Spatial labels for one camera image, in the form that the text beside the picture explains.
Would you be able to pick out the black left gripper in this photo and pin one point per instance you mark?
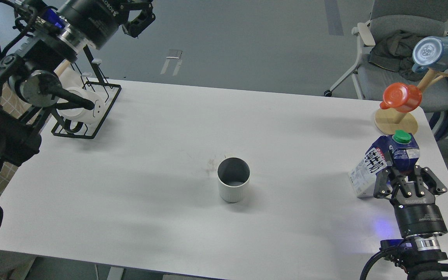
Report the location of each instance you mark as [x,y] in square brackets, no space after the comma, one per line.
[99,20]

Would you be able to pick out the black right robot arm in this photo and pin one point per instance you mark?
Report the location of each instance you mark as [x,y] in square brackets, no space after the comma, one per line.
[420,257]

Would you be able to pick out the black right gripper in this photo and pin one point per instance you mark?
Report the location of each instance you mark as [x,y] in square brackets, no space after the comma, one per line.
[414,207]

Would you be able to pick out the dark cloth on chair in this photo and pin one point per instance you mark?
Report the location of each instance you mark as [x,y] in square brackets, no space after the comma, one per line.
[394,53]

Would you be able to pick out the blue white milk carton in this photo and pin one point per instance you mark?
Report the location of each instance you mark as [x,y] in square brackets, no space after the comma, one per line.
[399,150]

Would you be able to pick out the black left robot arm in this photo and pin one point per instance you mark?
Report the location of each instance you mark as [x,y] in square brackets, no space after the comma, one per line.
[30,90]

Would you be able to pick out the blue mug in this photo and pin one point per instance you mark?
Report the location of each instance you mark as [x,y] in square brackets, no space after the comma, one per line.
[430,53]

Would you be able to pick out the black wire cup rack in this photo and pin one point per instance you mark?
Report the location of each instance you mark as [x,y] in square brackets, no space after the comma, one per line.
[80,122]

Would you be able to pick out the beige checked tablecloth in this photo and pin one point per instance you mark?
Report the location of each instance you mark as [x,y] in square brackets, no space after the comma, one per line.
[20,138]

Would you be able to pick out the white ribbed ceramic mug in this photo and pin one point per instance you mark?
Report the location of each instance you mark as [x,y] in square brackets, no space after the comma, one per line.
[233,176]

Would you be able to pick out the white mug behind rack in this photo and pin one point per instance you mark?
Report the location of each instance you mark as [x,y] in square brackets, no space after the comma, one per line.
[71,81]

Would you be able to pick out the orange mug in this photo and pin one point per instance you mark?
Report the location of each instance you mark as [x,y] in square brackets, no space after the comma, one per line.
[404,98]

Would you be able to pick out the wooden mug tree stand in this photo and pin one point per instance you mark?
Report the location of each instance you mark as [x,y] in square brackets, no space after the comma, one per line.
[390,120]

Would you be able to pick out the grey office chair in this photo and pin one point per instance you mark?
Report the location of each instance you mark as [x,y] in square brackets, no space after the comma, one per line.
[424,18]

